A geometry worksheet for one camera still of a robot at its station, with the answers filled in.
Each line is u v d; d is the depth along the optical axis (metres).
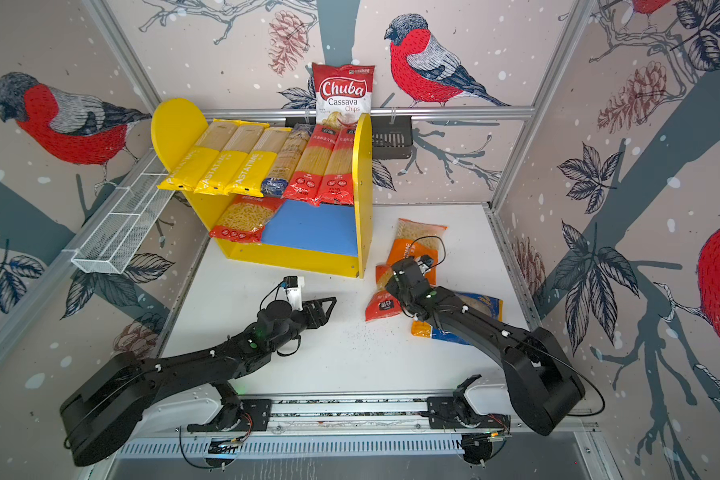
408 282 0.65
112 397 0.42
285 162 0.71
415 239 1.07
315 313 0.73
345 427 0.73
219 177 0.70
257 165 0.72
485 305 0.89
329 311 0.78
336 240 0.90
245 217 0.95
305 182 0.67
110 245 0.71
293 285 0.74
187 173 0.72
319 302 0.74
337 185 0.65
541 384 0.41
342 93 0.83
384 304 0.83
